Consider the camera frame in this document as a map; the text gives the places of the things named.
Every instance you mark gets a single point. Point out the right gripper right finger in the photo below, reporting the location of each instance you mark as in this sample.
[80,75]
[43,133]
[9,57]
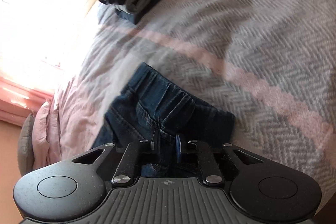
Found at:
[183,148]

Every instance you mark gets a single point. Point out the dark blue denim jeans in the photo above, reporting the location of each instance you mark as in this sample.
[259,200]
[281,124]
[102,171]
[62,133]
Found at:
[150,107]

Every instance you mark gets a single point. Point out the grey pillow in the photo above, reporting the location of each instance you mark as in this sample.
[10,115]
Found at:
[25,153]

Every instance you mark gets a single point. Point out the blue folded jeans in stack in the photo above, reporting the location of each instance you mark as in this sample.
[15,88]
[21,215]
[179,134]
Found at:
[132,18]

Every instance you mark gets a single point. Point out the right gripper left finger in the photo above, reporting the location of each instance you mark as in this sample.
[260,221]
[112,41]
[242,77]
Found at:
[154,152]

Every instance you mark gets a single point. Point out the grey folded garment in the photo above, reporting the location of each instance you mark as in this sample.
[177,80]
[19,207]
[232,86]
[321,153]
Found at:
[122,8]

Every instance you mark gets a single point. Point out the pink grey herringbone bedspread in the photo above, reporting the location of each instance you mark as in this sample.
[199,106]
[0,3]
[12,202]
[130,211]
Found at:
[269,62]

